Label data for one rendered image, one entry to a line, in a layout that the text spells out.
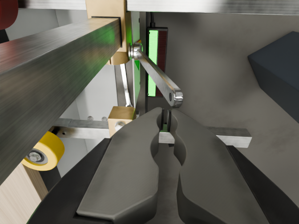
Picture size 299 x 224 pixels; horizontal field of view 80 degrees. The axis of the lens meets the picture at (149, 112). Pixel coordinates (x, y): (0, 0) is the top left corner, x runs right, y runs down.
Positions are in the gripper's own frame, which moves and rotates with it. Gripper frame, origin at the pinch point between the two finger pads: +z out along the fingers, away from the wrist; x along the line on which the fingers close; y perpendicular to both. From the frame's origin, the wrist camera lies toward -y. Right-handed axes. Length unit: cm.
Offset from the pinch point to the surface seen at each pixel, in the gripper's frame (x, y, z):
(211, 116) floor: 39, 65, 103
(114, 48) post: -6.0, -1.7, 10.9
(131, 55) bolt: -4.9, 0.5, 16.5
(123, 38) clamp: -5.7, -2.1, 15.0
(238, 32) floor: 43, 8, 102
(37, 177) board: -26.7, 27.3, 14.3
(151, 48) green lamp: -2.4, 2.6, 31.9
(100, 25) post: -6.2, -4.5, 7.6
